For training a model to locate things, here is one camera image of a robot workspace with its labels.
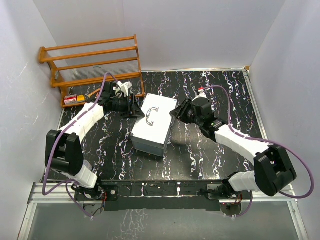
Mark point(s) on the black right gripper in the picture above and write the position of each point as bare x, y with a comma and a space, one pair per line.
180, 112

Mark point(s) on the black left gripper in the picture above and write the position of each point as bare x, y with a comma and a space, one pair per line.
134, 110

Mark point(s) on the grey storage box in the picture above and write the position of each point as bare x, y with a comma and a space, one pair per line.
151, 133

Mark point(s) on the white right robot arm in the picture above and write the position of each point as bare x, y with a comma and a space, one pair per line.
273, 169

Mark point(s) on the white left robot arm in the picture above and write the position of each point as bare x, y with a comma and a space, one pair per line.
63, 150

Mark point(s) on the red white medicine box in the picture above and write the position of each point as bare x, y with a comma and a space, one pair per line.
70, 99

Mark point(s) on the orange patterned box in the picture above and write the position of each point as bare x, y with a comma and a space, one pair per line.
93, 92

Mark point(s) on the yellow small box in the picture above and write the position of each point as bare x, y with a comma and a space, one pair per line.
80, 99

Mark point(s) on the orange wooden shelf rack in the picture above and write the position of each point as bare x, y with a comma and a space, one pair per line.
82, 64

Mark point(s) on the clear plastic cup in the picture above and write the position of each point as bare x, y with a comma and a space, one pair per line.
88, 165

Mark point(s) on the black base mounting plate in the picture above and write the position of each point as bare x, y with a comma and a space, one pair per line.
197, 203

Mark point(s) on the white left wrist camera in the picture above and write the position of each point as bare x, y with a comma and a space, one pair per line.
123, 87

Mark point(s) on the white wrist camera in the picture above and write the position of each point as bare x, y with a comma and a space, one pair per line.
123, 87
201, 93

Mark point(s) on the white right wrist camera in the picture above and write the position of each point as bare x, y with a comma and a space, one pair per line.
201, 93

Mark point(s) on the aluminium frame rail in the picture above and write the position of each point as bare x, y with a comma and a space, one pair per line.
115, 190

